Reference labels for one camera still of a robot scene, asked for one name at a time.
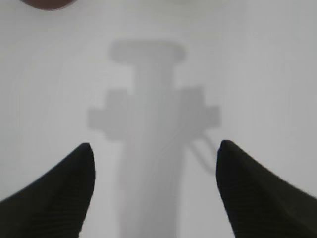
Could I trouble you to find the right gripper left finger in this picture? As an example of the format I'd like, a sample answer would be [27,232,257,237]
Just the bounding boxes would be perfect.
[0,143,96,238]

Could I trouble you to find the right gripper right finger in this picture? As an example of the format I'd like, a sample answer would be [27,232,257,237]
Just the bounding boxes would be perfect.
[215,140,317,238]

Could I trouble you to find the red ceramic mug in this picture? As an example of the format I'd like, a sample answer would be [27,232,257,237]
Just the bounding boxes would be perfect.
[21,0,76,10]

